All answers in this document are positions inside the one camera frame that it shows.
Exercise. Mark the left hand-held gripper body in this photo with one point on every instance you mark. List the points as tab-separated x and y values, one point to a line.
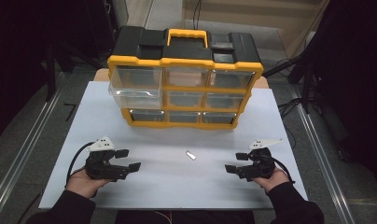
99	166

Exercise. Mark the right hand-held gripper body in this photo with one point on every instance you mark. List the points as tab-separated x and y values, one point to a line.
260	165

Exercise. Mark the small silver metal piece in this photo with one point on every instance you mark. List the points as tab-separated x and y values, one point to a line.
191	155

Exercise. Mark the large clear plastic drawer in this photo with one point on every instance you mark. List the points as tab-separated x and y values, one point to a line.
135	93

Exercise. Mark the person's right hand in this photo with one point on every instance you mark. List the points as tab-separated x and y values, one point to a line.
275	182

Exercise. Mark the person's left hand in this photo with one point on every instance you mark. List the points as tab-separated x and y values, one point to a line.
82	184

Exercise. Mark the person's dark torso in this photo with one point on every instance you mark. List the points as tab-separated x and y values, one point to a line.
183	217

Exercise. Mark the set of small clear drawers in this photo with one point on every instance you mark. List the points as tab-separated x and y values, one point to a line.
185	99

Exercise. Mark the black metal stand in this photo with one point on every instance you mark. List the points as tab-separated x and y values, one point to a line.
304	67

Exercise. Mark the yellow and black organizer box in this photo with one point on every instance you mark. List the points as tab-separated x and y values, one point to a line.
183	49

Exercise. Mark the metal floor rail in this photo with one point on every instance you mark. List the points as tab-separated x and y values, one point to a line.
21	155
325	161

